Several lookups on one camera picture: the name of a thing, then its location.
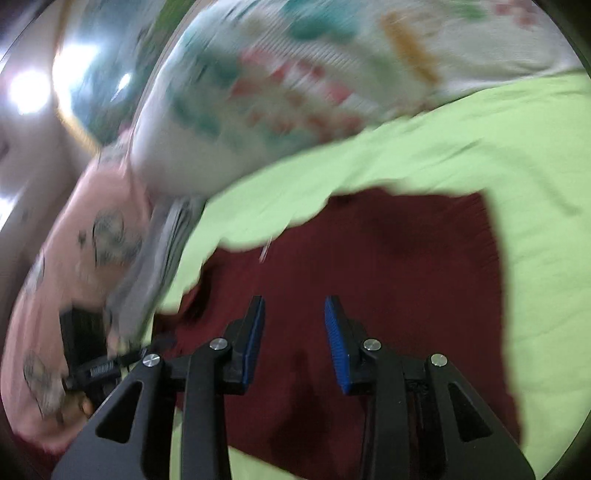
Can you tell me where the gold framed landscape picture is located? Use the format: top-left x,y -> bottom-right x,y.
55,0 -> 185,148

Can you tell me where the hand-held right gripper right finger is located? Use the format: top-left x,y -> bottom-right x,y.
324,295 -> 536,480

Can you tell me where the grey folded towel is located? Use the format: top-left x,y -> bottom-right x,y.
104,196 -> 206,347

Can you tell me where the person's left hand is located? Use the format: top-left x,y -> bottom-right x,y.
62,392 -> 94,423

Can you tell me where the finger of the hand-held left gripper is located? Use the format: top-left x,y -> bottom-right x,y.
115,336 -> 177,367

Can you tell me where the white floral quilt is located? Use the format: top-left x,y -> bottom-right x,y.
134,0 -> 591,195

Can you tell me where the maroon hooded sweater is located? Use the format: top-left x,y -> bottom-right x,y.
152,188 -> 525,480

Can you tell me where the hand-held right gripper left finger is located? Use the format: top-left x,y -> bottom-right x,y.
51,295 -> 266,480

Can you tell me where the pink blanket with plaid hearts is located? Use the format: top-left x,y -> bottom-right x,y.
0,134 -> 155,455

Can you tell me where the light green bedsheet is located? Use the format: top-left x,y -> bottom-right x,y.
159,71 -> 591,480

